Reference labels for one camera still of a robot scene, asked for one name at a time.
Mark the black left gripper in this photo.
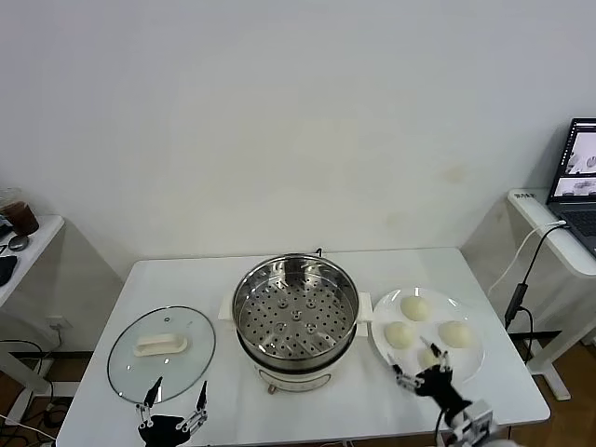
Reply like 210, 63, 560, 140
135, 376, 210, 447

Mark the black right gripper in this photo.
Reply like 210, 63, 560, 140
386, 335, 471, 413

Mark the white steamed baozi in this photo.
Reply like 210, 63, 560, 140
384, 320, 415, 349
400, 295, 430, 323
439, 319, 475, 348
417, 346, 441, 372

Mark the glass lid cream handle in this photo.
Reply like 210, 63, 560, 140
106, 305, 218, 405

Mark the perforated steel steamer basket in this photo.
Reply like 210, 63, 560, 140
218, 253, 373, 369

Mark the white round plate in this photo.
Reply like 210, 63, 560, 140
371, 287, 485, 388

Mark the cream electric cooking pot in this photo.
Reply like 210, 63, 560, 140
235, 320, 358, 396

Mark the white side table with laptop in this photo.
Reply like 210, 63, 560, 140
506, 187, 596, 401

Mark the black pouch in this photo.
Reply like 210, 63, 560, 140
0, 254, 19, 286

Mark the white side table with cup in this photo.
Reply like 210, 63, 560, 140
0, 213, 65, 420

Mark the iced coffee plastic cup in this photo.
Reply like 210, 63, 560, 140
0, 187, 40, 237

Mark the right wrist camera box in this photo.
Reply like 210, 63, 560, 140
465, 402, 494, 437

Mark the black cable with adapter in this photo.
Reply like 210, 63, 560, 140
505, 224, 569, 364

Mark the white floor cable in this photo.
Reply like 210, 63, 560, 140
0, 418, 60, 441

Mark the white charging cable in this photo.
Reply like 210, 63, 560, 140
487, 221, 569, 295

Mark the black floor cable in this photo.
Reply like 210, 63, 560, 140
0, 338, 57, 373

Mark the grey laptop showing camera views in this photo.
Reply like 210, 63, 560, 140
545, 117, 596, 260

